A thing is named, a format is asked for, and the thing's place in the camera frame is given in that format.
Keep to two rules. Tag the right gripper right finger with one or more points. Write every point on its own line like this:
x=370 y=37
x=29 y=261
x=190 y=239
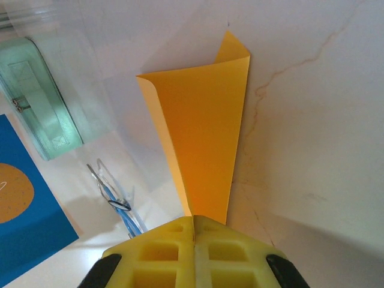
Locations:
x=240 y=264

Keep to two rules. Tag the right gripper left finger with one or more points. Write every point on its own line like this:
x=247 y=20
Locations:
x=156 y=264

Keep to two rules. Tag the orange square paper sheet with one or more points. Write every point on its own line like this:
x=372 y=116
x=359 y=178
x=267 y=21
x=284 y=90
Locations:
x=204 y=135

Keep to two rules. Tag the blue tube stethoscope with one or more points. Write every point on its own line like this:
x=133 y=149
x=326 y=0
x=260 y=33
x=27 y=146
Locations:
x=120 y=207

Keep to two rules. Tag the mint green zip case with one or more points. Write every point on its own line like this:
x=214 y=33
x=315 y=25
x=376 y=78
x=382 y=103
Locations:
x=39 y=99

